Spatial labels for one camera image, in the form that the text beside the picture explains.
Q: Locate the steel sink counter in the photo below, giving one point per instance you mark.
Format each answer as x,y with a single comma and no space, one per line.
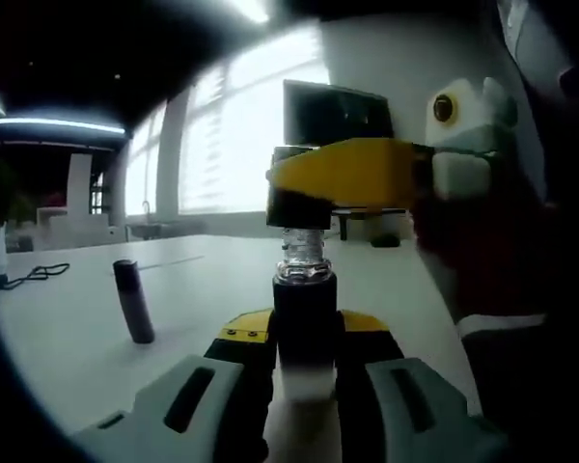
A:
164,226

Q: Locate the tall dark cosmetic bottle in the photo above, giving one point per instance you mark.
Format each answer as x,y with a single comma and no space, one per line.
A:
134,304

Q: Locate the white pillar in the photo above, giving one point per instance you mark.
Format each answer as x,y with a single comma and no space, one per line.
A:
80,188

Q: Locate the black wall monitor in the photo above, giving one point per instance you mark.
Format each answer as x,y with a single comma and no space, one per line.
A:
333,111

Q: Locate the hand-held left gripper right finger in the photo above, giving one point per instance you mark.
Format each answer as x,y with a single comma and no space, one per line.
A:
439,424

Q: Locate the person in black shirt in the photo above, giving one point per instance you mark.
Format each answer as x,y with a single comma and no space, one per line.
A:
535,386

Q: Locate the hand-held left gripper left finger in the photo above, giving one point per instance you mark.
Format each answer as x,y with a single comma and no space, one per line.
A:
149,424

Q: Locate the short dark cosmetic bottle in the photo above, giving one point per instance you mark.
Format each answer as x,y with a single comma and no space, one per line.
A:
304,328

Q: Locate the white table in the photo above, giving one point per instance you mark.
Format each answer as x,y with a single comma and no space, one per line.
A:
198,299

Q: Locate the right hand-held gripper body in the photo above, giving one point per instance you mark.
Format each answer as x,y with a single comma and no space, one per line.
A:
477,111

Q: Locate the ceiling light strip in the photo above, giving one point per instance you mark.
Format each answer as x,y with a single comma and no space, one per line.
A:
58,124
251,10

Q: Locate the white office furniture row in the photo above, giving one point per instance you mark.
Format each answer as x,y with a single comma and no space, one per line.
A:
82,231

